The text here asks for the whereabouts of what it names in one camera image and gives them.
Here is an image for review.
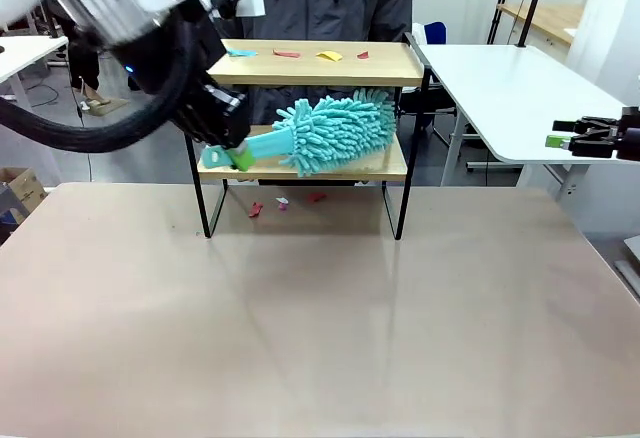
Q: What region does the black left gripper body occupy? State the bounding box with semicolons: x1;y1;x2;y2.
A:
107;5;251;152

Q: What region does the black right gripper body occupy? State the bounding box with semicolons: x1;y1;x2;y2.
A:
615;106;640;162

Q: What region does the teal microfiber duster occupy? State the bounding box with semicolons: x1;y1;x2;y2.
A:
199;86;397;179

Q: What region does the two-tier wood and metal shelf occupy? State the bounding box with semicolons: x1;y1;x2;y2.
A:
184;31;436;242

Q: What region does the beige floor mat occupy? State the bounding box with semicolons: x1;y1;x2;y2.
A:
79;95;126;118

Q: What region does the person in dark clothes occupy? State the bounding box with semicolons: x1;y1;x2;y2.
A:
42;2;101;92

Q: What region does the large white table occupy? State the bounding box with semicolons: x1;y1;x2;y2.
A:
413;43;640;204

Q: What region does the black pole stand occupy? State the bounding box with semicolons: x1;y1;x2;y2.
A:
514;0;551;48

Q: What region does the light wooden desk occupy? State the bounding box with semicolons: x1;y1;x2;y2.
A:
497;1;584;47

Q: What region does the small white table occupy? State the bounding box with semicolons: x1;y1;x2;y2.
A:
0;35;69;104

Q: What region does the black tripod stand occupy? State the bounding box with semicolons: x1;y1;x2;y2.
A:
487;0;519;45

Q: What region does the blue chair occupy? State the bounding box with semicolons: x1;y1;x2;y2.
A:
424;21;448;47

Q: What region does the brown cardboard box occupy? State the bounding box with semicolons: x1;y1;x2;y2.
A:
0;166;49;239

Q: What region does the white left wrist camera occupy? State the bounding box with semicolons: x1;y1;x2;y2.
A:
234;0;266;18

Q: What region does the black braided cable sleeve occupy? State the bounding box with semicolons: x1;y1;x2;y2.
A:
0;27;211;155

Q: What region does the grey metal frame rail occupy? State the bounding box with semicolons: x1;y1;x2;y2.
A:
612;235;640;304

